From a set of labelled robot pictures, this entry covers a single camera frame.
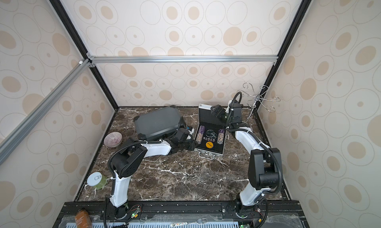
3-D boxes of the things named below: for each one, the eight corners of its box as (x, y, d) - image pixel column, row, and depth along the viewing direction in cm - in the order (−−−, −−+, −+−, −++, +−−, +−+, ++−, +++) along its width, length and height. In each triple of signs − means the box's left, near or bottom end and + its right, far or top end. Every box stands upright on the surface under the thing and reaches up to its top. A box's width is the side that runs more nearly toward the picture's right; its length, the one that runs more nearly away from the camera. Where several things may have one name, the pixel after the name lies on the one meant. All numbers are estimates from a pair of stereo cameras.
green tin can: (90, 189, 82) (84, 185, 78) (96, 175, 87) (90, 171, 82) (104, 189, 82) (98, 185, 78) (109, 175, 87) (104, 171, 82)
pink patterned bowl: (105, 147, 99) (101, 143, 94) (110, 136, 104) (106, 132, 100) (122, 147, 99) (119, 143, 94) (126, 136, 104) (123, 132, 100)
